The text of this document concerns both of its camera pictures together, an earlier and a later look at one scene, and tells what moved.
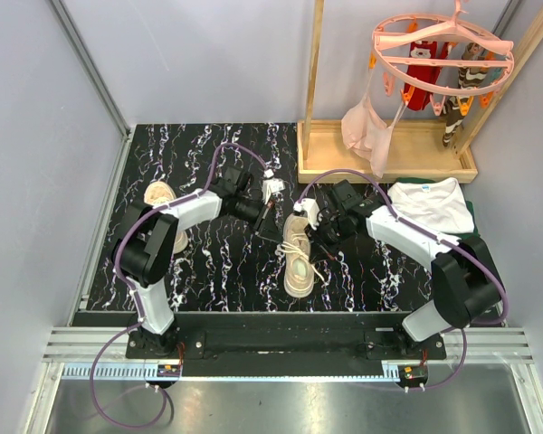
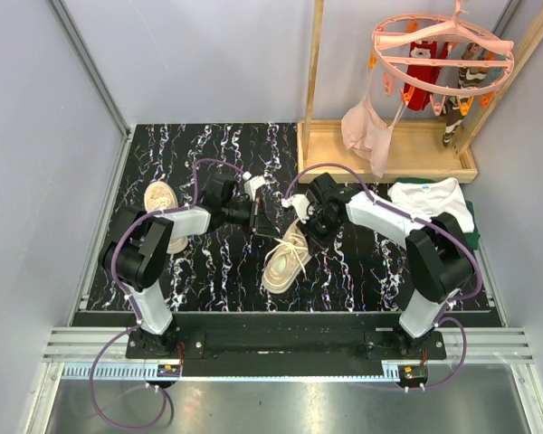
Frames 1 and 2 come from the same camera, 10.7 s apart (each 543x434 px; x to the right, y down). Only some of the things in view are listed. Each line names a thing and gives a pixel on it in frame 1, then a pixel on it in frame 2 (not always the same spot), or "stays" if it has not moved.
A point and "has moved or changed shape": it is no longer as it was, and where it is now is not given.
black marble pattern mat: (318, 248) stays
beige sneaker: (299, 274) has moved or changed shape
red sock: (420, 97) stays
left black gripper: (267, 227) stays
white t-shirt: (439, 204) stays
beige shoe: (290, 247) → (291, 247)
